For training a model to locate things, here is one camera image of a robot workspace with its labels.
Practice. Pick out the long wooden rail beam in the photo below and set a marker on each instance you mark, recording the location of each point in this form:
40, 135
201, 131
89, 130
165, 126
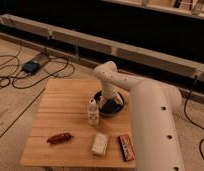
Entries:
136, 54

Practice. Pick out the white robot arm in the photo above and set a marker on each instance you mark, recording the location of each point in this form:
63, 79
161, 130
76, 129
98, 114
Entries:
152, 106

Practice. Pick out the dark rectangular snack bar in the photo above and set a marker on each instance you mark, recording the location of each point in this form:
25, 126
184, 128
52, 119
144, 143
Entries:
126, 147

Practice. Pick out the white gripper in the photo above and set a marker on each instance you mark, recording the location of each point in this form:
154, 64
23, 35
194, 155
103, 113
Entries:
109, 92

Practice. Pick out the white rectangular sponge block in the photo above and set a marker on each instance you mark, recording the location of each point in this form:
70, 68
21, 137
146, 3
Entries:
99, 145

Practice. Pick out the reddish brown sausage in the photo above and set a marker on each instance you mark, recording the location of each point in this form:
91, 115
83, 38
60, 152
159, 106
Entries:
59, 138

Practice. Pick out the small clear plastic bottle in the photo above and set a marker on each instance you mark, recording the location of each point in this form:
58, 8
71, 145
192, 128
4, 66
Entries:
93, 112

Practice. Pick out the blue power adapter box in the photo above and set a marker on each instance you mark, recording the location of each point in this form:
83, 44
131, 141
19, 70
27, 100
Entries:
30, 67

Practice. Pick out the dark ceramic bowl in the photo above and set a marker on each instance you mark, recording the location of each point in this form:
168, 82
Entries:
110, 107

